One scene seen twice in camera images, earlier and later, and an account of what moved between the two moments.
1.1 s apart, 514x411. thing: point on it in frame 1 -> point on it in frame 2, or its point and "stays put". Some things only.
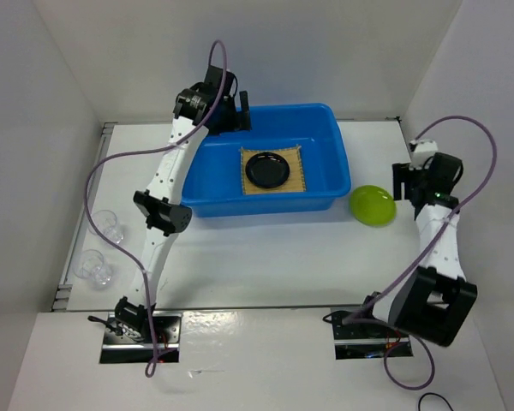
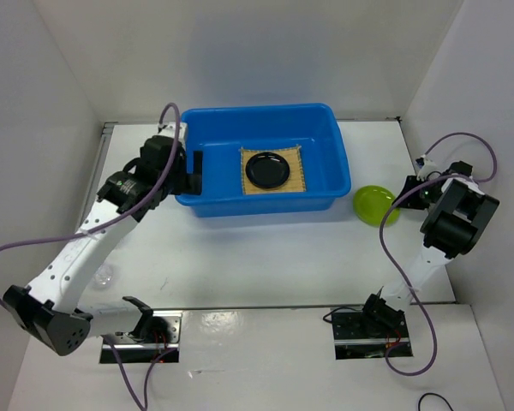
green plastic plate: [373, 205] stays put
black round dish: [266, 170] stays put
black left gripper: [240, 121] -> [189, 182]
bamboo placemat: [294, 182] stays put
